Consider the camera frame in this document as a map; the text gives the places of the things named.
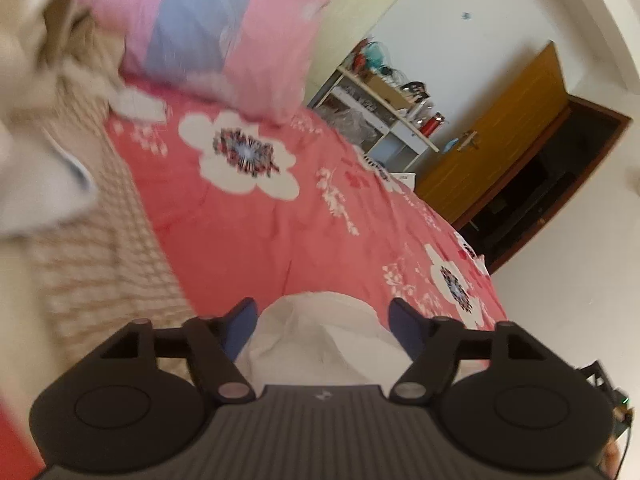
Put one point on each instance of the white shelf unit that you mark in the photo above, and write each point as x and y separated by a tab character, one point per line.
395	140

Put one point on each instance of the pink patchwork quilt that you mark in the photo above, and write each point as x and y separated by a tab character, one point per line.
200	25

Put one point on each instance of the white garment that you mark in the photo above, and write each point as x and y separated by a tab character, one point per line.
325	340

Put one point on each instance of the cardboard box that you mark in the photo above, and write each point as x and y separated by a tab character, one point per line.
375	80

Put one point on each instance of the beige checked cloth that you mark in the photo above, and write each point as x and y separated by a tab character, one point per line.
100	260

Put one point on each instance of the red bottle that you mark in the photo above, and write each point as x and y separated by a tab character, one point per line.
434	122

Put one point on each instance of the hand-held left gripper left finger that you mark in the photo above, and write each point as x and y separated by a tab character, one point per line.
245	322

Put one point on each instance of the white cloth with blue trim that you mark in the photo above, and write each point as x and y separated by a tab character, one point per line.
40	185

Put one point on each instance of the red floral bedsheet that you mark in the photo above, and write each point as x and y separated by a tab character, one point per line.
250	240

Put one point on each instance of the dark red door frame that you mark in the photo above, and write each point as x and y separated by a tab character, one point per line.
600	108

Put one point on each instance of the teal container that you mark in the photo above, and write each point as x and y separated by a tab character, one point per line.
375	52

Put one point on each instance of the beige crumpled cloth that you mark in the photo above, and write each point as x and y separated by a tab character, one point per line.
50	35

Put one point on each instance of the brown wooden door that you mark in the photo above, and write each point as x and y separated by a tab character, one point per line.
505	135

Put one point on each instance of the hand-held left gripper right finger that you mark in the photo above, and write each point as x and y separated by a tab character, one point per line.
402	325

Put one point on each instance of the cream wardrobe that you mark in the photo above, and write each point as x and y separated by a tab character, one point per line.
360	5

